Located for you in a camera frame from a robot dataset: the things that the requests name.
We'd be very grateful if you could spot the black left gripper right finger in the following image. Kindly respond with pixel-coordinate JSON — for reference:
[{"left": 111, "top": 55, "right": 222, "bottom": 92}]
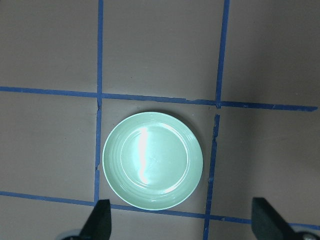
[{"left": 251, "top": 197, "right": 306, "bottom": 240}]

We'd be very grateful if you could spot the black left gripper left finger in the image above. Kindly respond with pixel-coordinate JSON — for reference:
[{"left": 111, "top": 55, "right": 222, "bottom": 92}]
[{"left": 79, "top": 199, "right": 112, "bottom": 240}]

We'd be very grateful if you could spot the blue tape strip left vertical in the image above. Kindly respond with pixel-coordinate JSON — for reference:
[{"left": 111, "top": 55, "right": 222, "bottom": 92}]
[{"left": 94, "top": 0, "right": 104, "bottom": 203}]

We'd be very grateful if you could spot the blue tape strip vertical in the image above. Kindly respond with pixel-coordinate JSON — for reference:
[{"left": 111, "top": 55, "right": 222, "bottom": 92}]
[
  {"left": 94, "top": 0, "right": 104, "bottom": 203},
  {"left": 202, "top": 0, "right": 230, "bottom": 240}
]

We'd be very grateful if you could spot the blue tape strip lower horizontal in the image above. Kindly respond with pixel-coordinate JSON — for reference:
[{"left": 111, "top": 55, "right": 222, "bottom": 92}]
[{"left": 0, "top": 190, "right": 320, "bottom": 231}]

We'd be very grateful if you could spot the blue tape strip horizontal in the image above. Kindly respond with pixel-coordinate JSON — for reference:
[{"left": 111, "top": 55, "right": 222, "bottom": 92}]
[
  {"left": 0, "top": 86, "right": 320, "bottom": 112},
  {"left": 0, "top": 190, "right": 320, "bottom": 231}
]

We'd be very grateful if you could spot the light green round plate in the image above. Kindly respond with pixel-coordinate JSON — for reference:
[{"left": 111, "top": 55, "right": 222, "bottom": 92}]
[{"left": 102, "top": 112, "right": 203, "bottom": 211}]

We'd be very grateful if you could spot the blue tape strip upper horizontal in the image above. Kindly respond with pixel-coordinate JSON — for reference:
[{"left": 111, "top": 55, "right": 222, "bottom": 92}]
[{"left": 0, "top": 86, "right": 320, "bottom": 112}]

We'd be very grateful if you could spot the blue tape strip right vertical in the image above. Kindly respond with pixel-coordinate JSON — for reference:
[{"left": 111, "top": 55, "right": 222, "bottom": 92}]
[{"left": 202, "top": 0, "right": 230, "bottom": 240}]

